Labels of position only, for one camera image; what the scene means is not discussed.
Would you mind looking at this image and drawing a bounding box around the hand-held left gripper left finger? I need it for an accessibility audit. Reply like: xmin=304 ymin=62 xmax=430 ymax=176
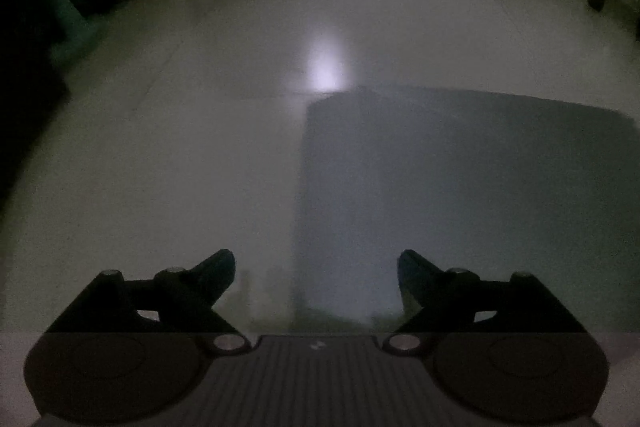
xmin=45 ymin=249 xmax=251 ymax=354

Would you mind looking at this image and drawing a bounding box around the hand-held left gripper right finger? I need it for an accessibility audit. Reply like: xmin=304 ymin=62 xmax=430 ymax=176
xmin=384 ymin=249 xmax=588 ymax=354

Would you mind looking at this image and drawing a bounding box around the grey cardboard box lid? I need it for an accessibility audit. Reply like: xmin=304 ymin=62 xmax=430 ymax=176
xmin=292 ymin=86 xmax=640 ymax=323

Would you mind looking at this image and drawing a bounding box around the teal object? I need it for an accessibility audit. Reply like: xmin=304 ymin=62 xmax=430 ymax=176
xmin=30 ymin=0 xmax=106 ymax=58

